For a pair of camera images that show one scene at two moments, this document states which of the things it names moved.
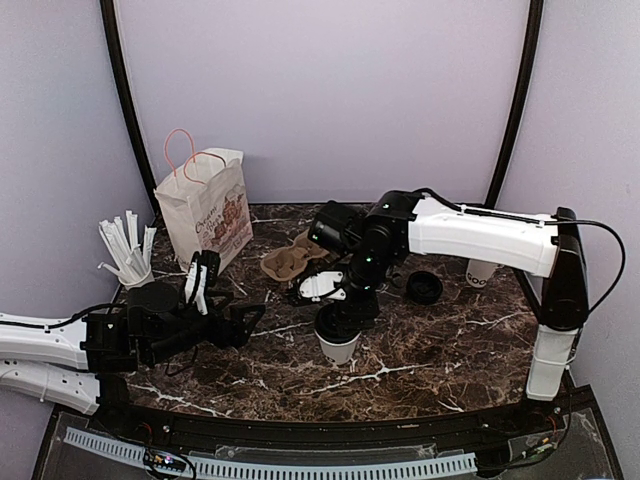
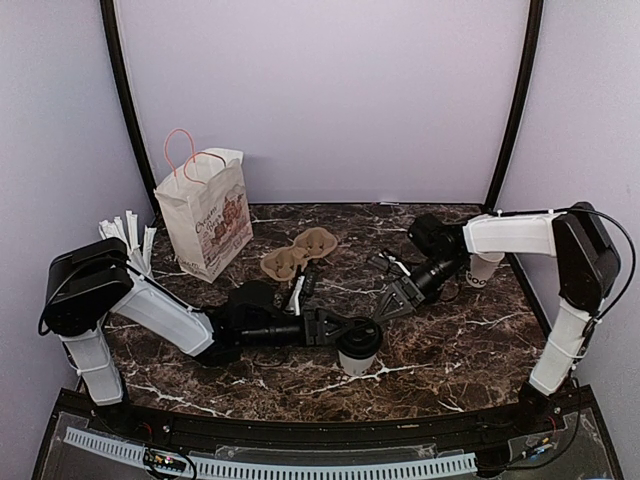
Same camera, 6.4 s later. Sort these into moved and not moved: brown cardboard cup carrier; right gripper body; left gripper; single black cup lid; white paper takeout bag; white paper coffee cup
Moved: single black cup lid; left gripper; right gripper body
Not moved: brown cardboard cup carrier; white paper coffee cup; white paper takeout bag
